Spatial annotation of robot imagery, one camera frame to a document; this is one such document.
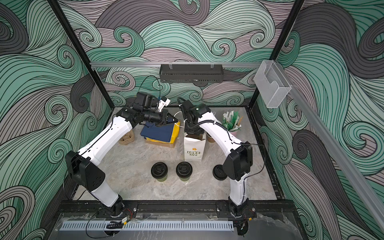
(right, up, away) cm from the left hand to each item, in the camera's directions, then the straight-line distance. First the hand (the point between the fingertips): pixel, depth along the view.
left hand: (178, 120), depth 73 cm
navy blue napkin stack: (-13, -9, +25) cm, 29 cm away
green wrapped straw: (+34, +1, +17) cm, 38 cm away
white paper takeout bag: (+8, -13, +3) cm, 16 cm away
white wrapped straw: (+29, +3, +16) cm, 33 cm away
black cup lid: (-10, -26, +3) cm, 28 cm away
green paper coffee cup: (+3, -34, +10) cm, 36 cm away
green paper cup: (-9, -33, +8) cm, 35 cm away
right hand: (+7, -7, +10) cm, 14 cm away
